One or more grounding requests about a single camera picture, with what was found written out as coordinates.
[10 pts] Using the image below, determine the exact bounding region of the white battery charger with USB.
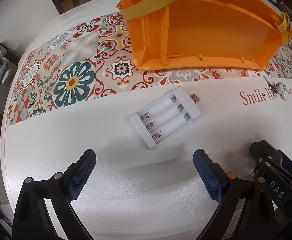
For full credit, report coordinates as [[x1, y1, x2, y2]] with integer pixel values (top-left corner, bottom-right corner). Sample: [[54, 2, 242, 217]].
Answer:
[[130, 87, 201, 150]]

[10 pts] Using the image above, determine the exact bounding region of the orange plastic storage box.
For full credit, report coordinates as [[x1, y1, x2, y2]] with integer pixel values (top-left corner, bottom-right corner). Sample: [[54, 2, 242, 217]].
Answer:
[[117, 0, 292, 70]]

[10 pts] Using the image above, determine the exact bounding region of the black upright vacuum cleaner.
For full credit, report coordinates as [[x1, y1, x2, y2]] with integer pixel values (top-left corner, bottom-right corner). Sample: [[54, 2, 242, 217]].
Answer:
[[0, 42, 21, 66]]

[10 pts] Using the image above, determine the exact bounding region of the patterned tile table runner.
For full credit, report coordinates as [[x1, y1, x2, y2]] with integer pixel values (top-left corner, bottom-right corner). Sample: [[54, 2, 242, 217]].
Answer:
[[7, 12, 292, 125]]

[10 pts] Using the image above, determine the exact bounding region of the keychain with white figurine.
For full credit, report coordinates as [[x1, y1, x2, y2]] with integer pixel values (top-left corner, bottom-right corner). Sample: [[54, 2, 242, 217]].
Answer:
[[263, 76, 291, 101]]

